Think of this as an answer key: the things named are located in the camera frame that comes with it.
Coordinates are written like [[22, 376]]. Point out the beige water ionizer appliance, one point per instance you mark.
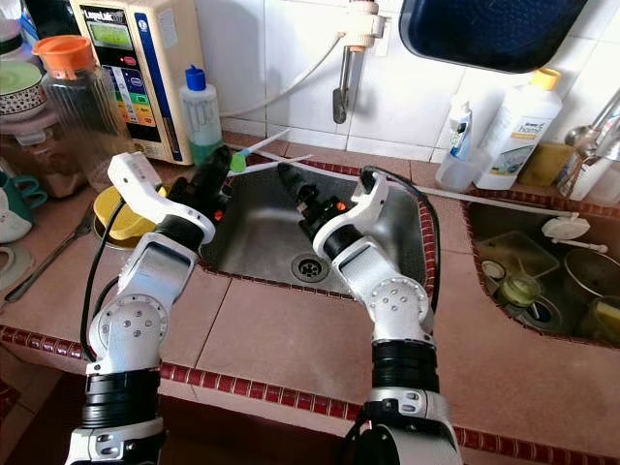
[[150, 58]]

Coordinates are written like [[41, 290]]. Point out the dark blue plastic tray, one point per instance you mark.
[[494, 34]]

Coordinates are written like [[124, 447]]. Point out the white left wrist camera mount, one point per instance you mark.
[[136, 177]]

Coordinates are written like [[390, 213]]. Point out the shiny steel utensils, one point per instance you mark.
[[581, 136]]

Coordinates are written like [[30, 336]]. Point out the glass jar brown contents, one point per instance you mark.
[[29, 155]]

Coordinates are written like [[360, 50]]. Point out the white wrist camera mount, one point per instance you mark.
[[358, 225], [136, 177]]

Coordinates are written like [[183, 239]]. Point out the white detergent bottle yellow cap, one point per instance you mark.
[[513, 126]]

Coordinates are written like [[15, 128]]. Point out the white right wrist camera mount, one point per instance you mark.
[[358, 225]]

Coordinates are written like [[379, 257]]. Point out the steel sink with dishes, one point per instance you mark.
[[494, 242]]

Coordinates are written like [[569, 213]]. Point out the patterned bowl green lid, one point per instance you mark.
[[17, 82]]

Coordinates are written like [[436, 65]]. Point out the yellow plastic bowl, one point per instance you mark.
[[116, 218]]

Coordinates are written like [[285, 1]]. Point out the round sink drain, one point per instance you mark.
[[310, 268]]

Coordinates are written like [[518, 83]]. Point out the yellow sponge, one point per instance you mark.
[[542, 165]]

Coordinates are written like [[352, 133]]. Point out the grey metal faucet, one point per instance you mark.
[[342, 92]]

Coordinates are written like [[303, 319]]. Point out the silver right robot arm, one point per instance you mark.
[[397, 310]]

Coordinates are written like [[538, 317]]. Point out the clear glass food container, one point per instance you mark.
[[518, 252]]

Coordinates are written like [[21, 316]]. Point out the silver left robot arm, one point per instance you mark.
[[131, 320]]

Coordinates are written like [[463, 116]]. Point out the steel fork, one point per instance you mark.
[[48, 262]]

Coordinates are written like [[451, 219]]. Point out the clear jug orange lid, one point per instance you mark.
[[73, 116]]

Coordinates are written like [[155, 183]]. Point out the small white blue tube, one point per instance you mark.
[[459, 126]]

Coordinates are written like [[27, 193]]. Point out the green dish soap bottle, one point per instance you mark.
[[201, 116]]

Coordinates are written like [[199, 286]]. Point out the teal mug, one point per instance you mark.
[[24, 194]]

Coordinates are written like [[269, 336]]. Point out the green glass cup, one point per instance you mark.
[[521, 291]]

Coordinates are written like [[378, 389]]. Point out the white faucet adapter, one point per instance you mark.
[[363, 24]]

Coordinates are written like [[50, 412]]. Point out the round steel plate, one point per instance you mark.
[[126, 244]]

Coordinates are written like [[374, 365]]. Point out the steel bowl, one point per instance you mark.
[[596, 273]]

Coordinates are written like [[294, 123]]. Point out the clear plastic cup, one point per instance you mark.
[[453, 174]]

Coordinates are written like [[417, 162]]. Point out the stainless steel sink basin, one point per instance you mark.
[[271, 242]]

